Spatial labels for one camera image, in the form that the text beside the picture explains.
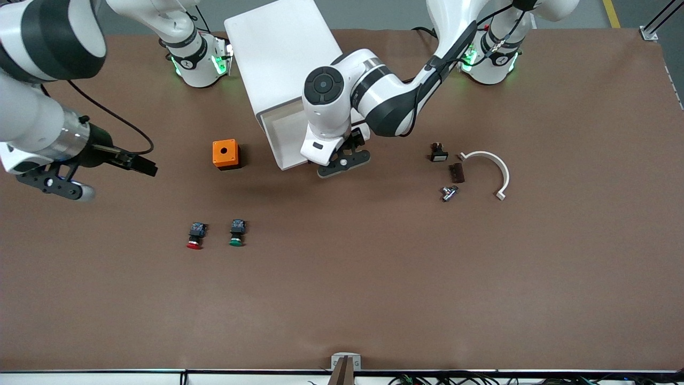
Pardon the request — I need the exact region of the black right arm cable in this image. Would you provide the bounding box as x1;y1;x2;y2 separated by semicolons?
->
65;78;156;157

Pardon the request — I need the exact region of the aluminium frame profile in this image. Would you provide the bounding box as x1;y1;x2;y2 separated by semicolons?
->
640;0;684;41

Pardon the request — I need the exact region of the white plastic drawer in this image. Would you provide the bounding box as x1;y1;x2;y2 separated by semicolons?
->
261;99;316;172

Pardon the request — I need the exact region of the white curved bracket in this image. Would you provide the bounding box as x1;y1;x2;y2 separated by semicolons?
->
458;151;510;202

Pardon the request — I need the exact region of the red mushroom push button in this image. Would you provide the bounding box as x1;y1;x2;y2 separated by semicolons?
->
186;221;208;250

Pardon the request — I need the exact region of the grey table edge bracket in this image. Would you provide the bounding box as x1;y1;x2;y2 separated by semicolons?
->
331;352;362;371

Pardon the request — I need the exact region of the white table edge rail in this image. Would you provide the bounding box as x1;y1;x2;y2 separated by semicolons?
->
0;369;684;385

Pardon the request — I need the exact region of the brown post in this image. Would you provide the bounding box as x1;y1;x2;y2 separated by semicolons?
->
327;356;357;385

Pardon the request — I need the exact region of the orange button enclosure box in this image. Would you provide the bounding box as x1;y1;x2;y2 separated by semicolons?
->
212;139;242;171

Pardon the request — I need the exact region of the white drawer cabinet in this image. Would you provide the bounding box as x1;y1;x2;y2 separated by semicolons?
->
224;0;354;126

